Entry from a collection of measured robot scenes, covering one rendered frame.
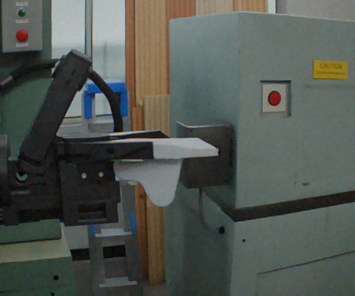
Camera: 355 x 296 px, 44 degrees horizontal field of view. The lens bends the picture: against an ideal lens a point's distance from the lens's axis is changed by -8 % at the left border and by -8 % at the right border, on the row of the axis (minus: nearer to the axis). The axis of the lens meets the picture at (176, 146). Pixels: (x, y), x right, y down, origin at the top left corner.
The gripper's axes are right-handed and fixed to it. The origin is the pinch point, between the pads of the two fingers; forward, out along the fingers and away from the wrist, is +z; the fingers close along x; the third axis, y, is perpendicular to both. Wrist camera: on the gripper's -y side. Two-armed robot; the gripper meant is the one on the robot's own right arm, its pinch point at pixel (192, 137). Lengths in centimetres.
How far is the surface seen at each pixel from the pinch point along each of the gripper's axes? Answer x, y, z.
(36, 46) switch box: -68, -19, -16
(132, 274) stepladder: -153, 74, 21
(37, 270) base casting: -70, 38, -20
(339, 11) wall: -202, -61, 175
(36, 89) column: -75, -9, -16
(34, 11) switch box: -67, -27, -16
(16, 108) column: -76, -4, -22
